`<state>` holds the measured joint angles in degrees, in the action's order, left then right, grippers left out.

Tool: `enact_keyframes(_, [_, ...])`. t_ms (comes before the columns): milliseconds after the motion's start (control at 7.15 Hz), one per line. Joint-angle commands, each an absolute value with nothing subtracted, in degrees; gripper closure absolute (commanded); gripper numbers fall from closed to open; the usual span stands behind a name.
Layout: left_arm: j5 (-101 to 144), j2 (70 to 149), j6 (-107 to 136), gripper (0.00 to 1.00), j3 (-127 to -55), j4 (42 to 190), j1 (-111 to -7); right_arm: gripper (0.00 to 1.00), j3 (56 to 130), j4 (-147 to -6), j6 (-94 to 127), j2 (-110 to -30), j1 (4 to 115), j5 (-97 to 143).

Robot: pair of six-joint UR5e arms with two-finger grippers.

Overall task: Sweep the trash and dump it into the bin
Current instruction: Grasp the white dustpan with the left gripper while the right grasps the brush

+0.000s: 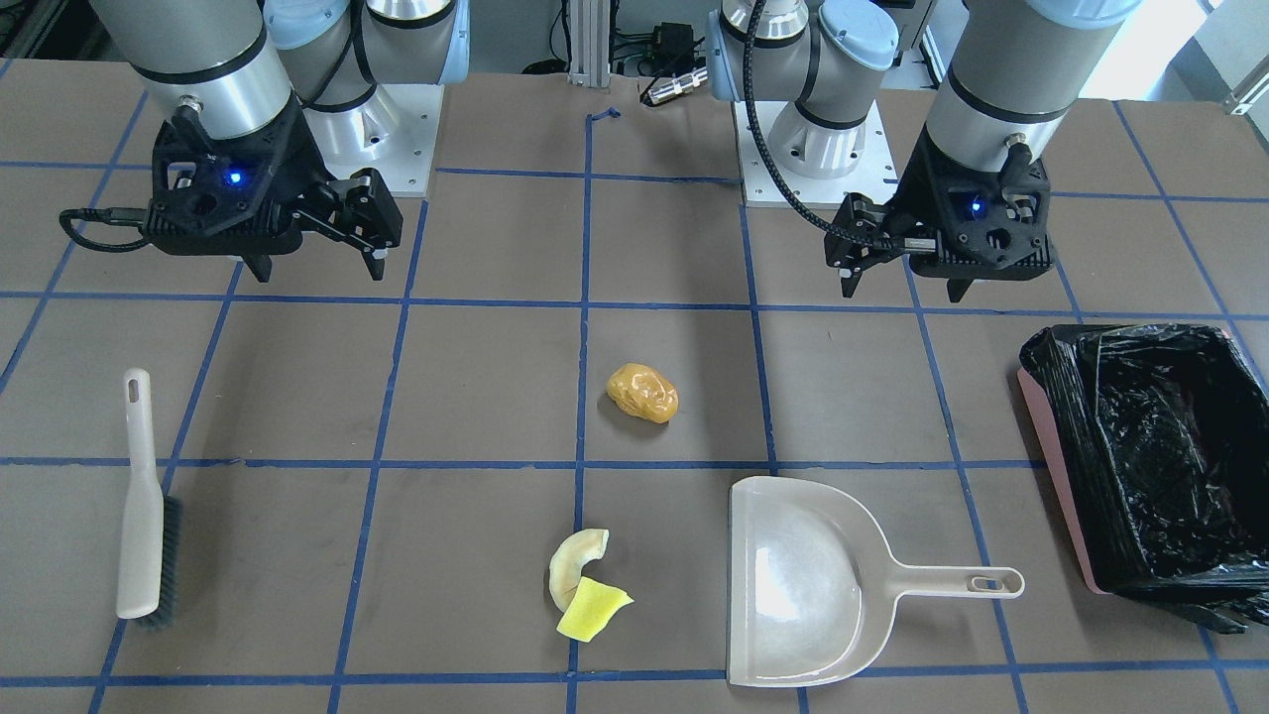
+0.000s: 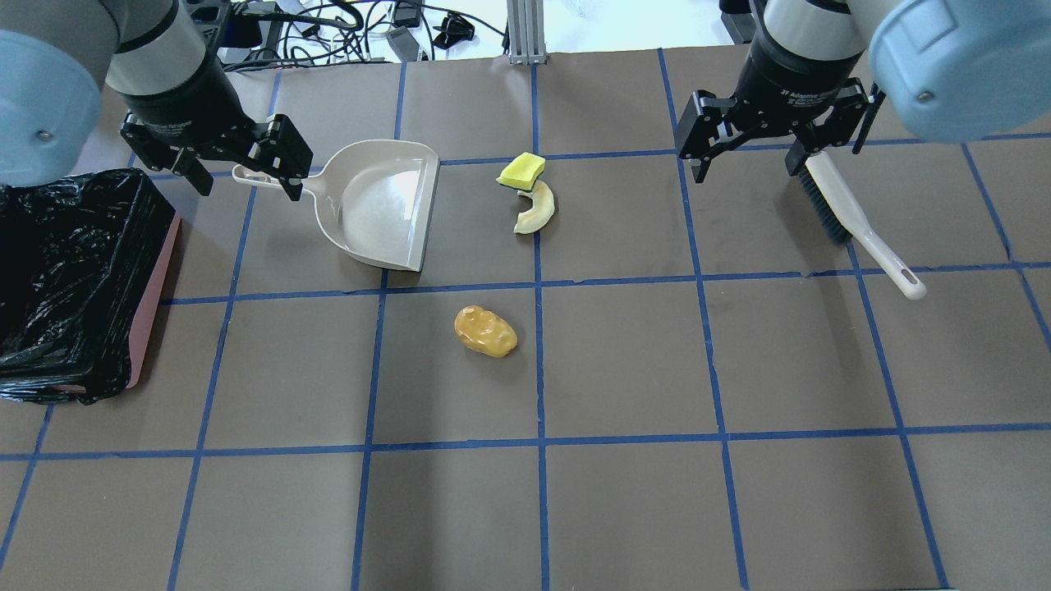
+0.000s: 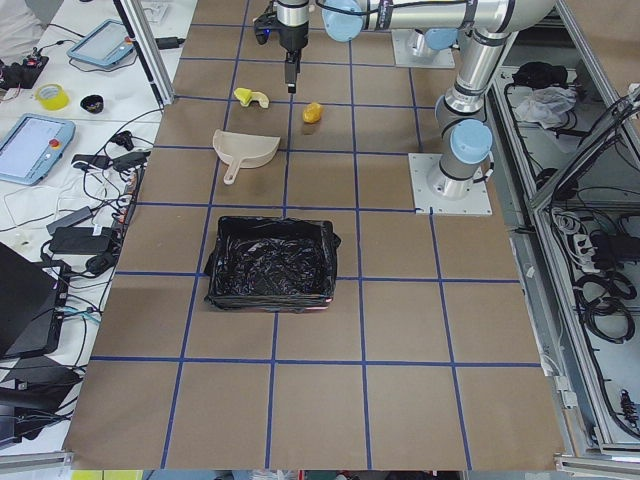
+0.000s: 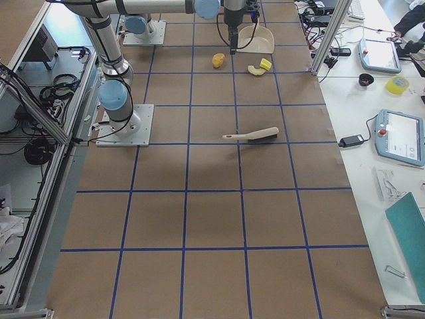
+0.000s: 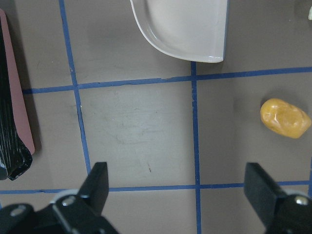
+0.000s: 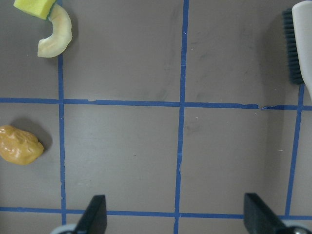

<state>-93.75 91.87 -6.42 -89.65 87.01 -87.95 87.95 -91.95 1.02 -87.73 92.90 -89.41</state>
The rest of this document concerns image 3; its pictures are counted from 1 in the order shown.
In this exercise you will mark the far blue teach pendant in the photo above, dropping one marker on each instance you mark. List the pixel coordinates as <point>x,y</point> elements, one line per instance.
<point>103,47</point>

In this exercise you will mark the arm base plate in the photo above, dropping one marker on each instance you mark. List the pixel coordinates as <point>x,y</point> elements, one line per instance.
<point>430,49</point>
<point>436,194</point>

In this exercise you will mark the black laptop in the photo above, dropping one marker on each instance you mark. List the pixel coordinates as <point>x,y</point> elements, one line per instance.
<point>33,295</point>

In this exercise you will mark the white crumpled cloth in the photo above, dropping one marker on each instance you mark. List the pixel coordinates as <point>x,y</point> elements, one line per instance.
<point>548,107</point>

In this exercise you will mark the bin with black bag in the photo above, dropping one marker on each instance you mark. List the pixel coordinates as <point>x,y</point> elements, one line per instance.
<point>273,264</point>

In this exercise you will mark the yellow green sponge piece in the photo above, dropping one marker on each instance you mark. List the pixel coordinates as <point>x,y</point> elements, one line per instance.
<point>244,96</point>

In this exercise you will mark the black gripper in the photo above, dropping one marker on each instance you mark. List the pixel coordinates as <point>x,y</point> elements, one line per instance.
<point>292,36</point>

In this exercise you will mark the near blue teach pendant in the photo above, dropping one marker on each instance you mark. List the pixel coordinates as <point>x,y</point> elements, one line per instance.
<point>33,146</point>

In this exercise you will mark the black power adapter brick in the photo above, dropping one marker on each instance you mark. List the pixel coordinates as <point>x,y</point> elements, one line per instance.
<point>82,240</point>

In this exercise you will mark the aluminium frame post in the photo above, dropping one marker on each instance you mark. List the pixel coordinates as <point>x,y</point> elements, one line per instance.
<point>139,31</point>

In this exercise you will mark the beige plastic dustpan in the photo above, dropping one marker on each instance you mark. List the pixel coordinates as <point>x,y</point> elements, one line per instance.
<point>243,151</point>

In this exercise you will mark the orange yellow potato toy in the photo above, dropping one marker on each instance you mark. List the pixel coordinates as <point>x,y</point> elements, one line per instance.
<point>312,113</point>

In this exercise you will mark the yellow tape roll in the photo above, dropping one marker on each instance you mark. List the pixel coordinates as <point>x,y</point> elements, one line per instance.
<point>52,97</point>

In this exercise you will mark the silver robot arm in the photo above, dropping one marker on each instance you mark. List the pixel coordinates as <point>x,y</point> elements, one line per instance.
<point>343,21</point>
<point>489,27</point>

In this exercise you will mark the black power strip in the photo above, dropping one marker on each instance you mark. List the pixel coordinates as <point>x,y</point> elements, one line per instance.
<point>127,201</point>

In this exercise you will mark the cream croissant toy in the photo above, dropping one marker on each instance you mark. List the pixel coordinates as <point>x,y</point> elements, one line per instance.
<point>259,98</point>

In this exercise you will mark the blue teach pendant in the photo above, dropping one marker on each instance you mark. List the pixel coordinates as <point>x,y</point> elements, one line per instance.
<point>33,146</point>
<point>103,47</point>

